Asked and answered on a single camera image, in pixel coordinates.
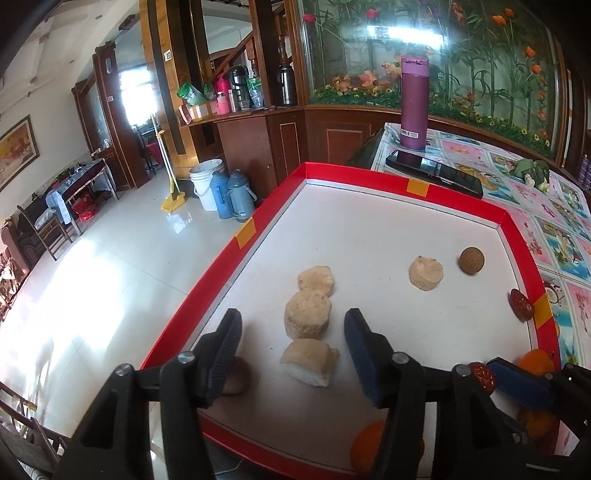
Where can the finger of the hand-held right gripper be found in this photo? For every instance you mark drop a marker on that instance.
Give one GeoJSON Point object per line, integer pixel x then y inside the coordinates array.
{"type": "Point", "coordinates": [521, 385]}

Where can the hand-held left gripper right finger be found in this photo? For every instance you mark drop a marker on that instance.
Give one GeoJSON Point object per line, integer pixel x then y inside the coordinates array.
{"type": "Point", "coordinates": [364, 355]}

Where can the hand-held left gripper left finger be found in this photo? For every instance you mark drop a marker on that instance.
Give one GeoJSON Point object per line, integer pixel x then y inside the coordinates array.
{"type": "Point", "coordinates": [226, 350]}

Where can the small orange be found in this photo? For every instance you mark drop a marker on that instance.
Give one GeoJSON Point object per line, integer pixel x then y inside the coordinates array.
{"type": "Point", "coordinates": [538, 422]}
{"type": "Point", "coordinates": [535, 361]}
{"type": "Point", "coordinates": [367, 447]}

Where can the brown longan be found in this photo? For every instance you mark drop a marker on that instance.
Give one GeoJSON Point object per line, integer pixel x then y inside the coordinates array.
{"type": "Point", "coordinates": [238, 376]}
{"type": "Point", "coordinates": [472, 261]}

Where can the red date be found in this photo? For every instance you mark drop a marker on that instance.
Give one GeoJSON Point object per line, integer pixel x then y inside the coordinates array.
{"type": "Point", "coordinates": [521, 305]}
{"type": "Point", "coordinates": [482, 377]}

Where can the beige square crumbly cake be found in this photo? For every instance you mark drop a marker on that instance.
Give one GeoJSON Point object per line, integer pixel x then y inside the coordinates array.
{"type": "Point", "coordinates": [309, 362]}

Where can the beige round crumbly cake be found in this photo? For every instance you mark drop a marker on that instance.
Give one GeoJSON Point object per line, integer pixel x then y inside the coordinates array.
{"type": "Point", "coordinates": [316, 279]}
{"type": "Point", "coordinates": [425, 273]}
{"type": "Point", "coordinates": [307, 314]}

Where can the red shallow cardboard box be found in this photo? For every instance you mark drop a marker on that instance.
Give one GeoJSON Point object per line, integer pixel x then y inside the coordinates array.
{"type": "Point", "coordinates": [369, 221]}

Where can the grey-blue thermos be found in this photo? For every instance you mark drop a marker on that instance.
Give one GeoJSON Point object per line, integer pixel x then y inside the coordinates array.
{"type": "Point", "coordinates": [241, 198]}

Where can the blue thermos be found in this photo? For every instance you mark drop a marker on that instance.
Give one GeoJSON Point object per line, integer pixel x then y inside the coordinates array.
{"type": "Point", "coordinates": [220, 196]}

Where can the yellow broom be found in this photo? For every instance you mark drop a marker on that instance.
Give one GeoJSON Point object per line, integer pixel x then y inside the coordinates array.
{"type": "Point", "coordinates": [173, 202]}

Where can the white plastic bucket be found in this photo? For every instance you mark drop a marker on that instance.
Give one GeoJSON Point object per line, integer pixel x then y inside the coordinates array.
{"type": "Point", "coordinates": [205, 184]}

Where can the black smartphone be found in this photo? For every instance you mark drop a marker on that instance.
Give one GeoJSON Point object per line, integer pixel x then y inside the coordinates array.
{"type": "Point", "coordinates": [438, 173]}

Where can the red bag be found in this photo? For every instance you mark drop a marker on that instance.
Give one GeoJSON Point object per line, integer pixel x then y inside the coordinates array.
{"type": "Point", "coordinates": [85, 212]}

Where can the white garlic bulb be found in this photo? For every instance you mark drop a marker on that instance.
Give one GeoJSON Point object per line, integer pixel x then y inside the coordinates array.
{"type": "Point", "coordinates": [529, 179]}

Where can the wooden chair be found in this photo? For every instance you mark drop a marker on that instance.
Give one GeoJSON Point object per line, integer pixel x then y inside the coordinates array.
{"type": "Point", "coordinates": [46, 228]}
{"type": "Point", "coordinates": [27, 443]}

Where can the green leafy vegetable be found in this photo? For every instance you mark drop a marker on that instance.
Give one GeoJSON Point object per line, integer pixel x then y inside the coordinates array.
{"type": "Point", "coordinates": [531, 167]}

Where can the purple spray can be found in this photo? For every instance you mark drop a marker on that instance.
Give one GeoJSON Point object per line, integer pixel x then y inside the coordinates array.
{"type": "Point", "coordinates": [585, 175]}

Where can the brown wooden cabinet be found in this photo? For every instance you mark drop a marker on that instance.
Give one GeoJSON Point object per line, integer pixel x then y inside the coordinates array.
{"type": "Point", "coordinates": [295, 138]}

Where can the light blue cloth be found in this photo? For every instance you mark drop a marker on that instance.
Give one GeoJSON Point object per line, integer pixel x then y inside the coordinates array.
{"type": "Point", "coordinates": [55, 205]}

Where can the side table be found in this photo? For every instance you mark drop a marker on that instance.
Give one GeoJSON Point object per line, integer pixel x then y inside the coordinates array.
{"type": "Point", "coordinates": [87, 173]}

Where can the dark wooden armchair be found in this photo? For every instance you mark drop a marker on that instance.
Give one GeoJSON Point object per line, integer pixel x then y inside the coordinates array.
{"type": "Point", "coordinates": [18, 240]}

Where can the small cardboard box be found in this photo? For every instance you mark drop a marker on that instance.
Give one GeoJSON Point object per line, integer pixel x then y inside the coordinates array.
{"type": "Point", "coordinates": [198, 112]}

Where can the pink bottle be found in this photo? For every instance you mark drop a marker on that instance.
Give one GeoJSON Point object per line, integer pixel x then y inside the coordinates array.
{"type": "Point", "coordinates": [222, 101]}

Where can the purple insulated bottle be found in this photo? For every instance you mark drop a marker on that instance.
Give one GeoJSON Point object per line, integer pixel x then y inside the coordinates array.
{"type": "Point", "coordinates": [414, 106]}

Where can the green plastic bag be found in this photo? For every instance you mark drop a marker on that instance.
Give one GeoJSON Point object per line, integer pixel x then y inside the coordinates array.
{"type": "Point", "coordinates": [191, 93]}

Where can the green packet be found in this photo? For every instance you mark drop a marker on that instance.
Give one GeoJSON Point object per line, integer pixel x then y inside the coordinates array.
{"type": "Point", "coordinates": [255, 92]}

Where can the steel thermos flask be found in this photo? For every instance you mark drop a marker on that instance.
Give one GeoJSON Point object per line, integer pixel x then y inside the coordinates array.
{"type": "Point", "coordinates": [287, 87]}

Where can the black thermos jug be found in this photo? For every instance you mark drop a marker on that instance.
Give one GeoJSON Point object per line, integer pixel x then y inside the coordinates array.
{"type": "Point", "coordinates": [238, 78]}

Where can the floral glass panel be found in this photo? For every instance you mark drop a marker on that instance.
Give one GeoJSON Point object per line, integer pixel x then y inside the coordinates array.
{"type": "Point", "coordinates": [485, 60]}

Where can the wooden door frame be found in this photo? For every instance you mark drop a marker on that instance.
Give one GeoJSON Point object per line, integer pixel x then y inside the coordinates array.
{"type": "Point", "coordinates": [104, 92]}

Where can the framed wall picture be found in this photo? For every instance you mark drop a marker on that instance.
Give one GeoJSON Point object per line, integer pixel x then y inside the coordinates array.
{"type": "Point", "coordinates": [18, 150]}

